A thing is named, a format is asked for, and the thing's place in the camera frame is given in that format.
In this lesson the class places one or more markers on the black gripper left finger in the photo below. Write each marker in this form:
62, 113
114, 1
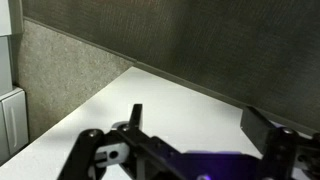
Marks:
133, 140

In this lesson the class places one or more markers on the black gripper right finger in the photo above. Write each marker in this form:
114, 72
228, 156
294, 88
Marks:
280, 146

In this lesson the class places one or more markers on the white cabinet edge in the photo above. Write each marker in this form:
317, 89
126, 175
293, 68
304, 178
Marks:
15, 123

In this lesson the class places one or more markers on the white tall cabinet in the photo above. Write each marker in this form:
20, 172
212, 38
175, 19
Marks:
5, 50

